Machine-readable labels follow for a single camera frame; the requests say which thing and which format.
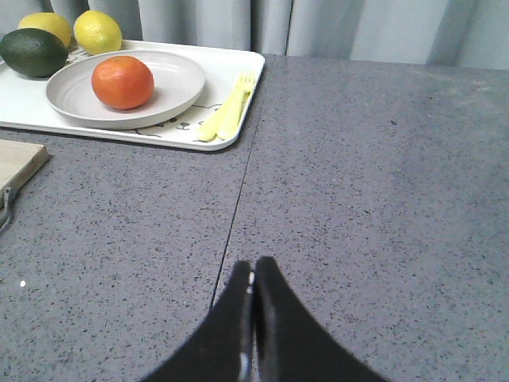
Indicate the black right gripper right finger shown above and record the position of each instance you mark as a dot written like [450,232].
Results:
[292,345]

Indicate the grey curtain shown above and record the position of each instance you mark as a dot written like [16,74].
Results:
[471,34]

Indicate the orange mandarin fruit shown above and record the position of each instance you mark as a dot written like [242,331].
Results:
[122,82]

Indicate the yellow lemon near tray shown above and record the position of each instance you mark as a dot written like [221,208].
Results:
[96,32]

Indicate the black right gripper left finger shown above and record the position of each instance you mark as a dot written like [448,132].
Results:
[221,348]

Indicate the yellow lemon behind lime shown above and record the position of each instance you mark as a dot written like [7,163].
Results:
[50,22]

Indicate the wooden cutting board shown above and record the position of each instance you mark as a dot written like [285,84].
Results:
[19,162]

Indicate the dark green lime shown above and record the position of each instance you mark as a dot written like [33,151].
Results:
[33,52]

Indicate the beige round plate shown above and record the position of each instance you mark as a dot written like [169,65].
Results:
[178,81]

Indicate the yellow plastic fork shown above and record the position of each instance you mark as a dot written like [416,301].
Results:
[230,121]

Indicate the yellow plastic spoon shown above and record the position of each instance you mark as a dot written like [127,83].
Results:
[207,130]

